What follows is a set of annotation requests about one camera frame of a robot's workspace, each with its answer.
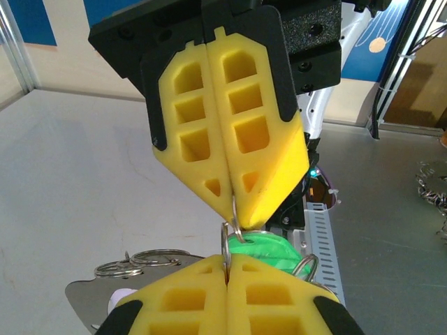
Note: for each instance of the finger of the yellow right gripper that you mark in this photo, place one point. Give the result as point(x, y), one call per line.
point(279, 167)
point(192, 171)

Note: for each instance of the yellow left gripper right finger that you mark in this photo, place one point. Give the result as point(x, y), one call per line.
point(237, 314)

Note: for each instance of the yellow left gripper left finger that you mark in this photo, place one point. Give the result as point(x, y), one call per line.
point(216, 314)

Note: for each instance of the silver split keyring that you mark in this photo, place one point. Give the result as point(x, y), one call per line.
point(306, 257)
point(234, 209)
point(157, 250)
point(115, 272)

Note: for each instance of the green plastic key tag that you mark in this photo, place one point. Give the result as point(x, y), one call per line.
point(265, 251)

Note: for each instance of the pale plastic key tag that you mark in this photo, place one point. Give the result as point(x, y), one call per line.
point(120, 296)

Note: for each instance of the silver metal plate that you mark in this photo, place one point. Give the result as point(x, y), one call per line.
point(87, 300)

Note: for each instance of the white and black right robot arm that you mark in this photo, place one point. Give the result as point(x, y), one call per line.
point(324, 104)

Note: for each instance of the black controller box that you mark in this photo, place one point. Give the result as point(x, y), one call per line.
point(319, 190)

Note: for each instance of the brown cardboard box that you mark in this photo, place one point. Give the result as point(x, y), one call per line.
point(419, 97)

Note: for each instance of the pile of metal keyrings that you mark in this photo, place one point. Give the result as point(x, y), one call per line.
point(431, 188)

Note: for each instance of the blue floral wall poster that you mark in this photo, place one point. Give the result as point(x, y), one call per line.
point(35, 21)
point(363, 66)
point(101, 10)

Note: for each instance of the aluminium frame post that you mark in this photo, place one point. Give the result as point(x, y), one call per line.
point(14, 45)

